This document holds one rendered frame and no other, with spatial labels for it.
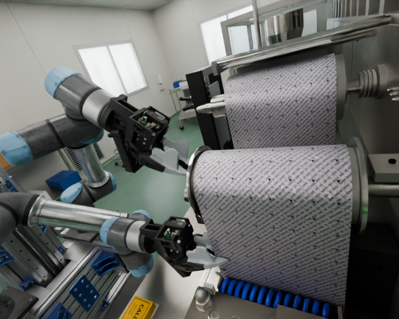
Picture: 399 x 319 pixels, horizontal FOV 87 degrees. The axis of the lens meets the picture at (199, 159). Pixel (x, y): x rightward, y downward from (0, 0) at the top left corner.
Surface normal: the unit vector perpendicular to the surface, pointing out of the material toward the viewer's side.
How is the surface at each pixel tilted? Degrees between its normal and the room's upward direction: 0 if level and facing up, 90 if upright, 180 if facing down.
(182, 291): 0
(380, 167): 0
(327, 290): 90
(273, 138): 92
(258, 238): 90
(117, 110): 90
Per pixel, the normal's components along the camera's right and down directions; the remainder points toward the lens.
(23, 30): 0.88, -0.02
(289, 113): -0.40, 0.53
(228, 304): -0.26, -0.86
